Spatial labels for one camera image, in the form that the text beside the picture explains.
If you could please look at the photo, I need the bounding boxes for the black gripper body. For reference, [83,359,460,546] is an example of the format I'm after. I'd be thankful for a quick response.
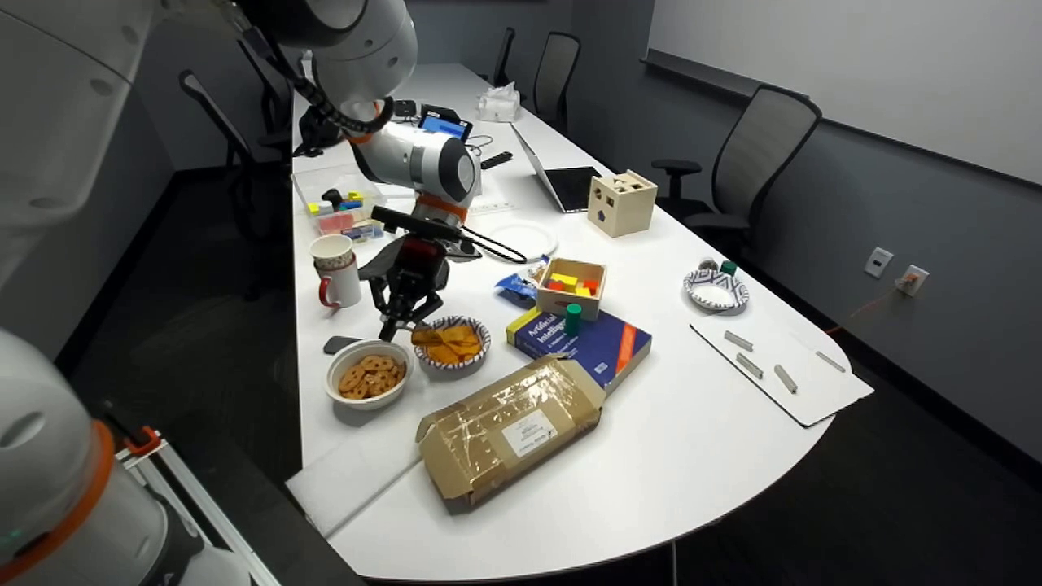
[368,204,467,310]

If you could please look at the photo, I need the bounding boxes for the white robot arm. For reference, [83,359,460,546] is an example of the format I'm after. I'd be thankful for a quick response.
[0,0,474,278]

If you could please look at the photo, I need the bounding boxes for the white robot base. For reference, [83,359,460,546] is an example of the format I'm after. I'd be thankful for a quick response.
[0,328,284,586]

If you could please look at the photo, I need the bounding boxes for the white plate with blue markings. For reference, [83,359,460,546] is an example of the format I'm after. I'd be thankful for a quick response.
[410,315,487,373]

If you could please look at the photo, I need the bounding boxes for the black remote control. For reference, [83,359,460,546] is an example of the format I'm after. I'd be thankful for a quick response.
[322,335,358,353]

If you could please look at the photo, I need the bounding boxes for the white bowl of chips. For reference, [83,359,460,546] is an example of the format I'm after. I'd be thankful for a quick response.
[325,342,410,411]

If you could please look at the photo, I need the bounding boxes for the blue snack packet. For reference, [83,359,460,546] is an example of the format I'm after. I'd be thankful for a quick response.
[498,274,536,310]

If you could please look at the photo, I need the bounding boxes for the white round lid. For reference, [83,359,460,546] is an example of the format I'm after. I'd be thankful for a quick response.
[487,225,556,263]

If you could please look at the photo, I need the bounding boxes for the small wooden block tray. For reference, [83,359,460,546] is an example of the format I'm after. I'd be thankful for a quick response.
[536,256,605,318]

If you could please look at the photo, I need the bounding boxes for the green wooden block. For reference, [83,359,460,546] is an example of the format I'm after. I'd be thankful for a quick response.
[562,302,582,335]

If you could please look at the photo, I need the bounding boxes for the grey laptop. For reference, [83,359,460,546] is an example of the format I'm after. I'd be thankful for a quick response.
[513,131,597,211]

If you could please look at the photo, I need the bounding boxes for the crumpled white plastic bag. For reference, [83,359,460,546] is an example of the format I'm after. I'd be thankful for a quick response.
[478,83,521,124]

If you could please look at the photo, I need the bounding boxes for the black office chair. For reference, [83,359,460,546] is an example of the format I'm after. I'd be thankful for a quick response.
[180,67,285,243]

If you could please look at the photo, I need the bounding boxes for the blue book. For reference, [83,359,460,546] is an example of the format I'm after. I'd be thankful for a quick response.
[506,310,652,390]

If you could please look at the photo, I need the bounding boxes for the wooden shape sorter cube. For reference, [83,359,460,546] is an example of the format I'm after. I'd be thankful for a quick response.
[586,169,659,237]

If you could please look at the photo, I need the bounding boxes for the grey office chair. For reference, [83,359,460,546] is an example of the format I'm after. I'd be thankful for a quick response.
[656,83,821,263]

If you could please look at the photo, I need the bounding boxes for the white mug red handle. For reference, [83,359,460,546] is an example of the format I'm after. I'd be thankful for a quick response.
[314,233,361,310]

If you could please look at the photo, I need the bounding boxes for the coiled white cable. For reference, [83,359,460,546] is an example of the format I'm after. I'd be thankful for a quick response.
[679,260,752,318]

